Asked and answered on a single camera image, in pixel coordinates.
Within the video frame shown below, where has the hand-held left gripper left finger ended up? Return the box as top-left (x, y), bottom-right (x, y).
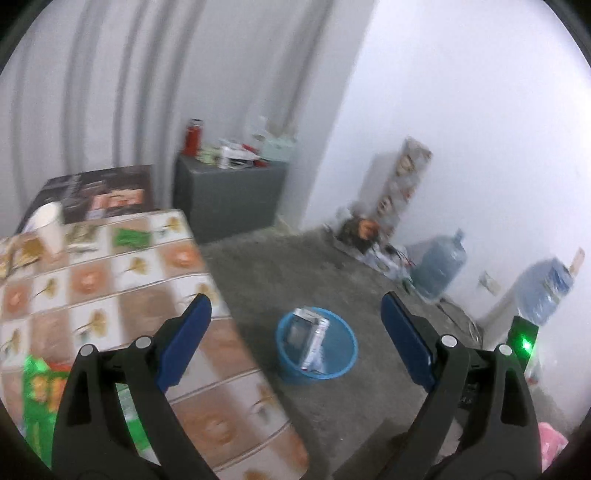
top-left (52, 292), bottom-right (219, 480)

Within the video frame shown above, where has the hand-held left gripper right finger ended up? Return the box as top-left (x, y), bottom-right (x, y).
top-left (332, 291), bottom-right (542, 480)

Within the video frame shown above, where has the blue mesh wastebasket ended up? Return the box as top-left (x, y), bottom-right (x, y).
top-left (276, 307), bottom-right (359, 386)

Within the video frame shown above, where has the blue water jug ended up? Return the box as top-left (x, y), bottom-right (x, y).
top-left (517, 258), bottom-right (574, 326)
top-left (410, 229), bottom-right (468, 301)

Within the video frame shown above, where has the table with floral tablecloth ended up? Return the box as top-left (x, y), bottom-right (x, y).
top-left (0, 209), bottom-right (310, 480)

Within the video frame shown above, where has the white floor clutter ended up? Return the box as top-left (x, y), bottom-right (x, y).
top-left (360, 242), bottom-right (416, 282)

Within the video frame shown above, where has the pink plastic bag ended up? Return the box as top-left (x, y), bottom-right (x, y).
top-left (538, 421), bottom-right (570, 472)

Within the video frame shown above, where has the dark bag with orange print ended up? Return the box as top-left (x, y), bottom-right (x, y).
top-left (339, 215), bottom-right (382, 254)

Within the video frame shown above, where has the grey cabinet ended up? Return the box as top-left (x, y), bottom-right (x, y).
top-left (173, 154), bottom-right (289, 245)

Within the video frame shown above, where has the green snack packet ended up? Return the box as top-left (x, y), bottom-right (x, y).
top-left (21, 354), bottom-right (153, 467)

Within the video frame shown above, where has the tall printed box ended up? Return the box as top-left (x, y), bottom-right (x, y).
top-left (362, 136), bottom-right (433, 236)

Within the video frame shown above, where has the white paper cup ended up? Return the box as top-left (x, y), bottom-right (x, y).
top-left (23, 202), bottom-right (63, 256)

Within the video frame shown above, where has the dark printed board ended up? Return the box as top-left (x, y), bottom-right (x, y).
top-left (16, 164), bottom-right (155, 234)

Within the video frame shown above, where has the white and red packet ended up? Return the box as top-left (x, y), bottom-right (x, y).
top-left (217, 138), bottom-right (259, 169)

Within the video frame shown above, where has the red thermos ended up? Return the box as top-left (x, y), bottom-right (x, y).
top-left (183, 119), bottom-right (204, 158)

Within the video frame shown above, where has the mint green box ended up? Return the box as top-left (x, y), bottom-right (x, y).
top-left (261, 136), bottom-right (298, 162)

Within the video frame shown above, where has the grey curtain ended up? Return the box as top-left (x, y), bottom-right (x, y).
top-left (0, 0), bottom-right (375, 232)

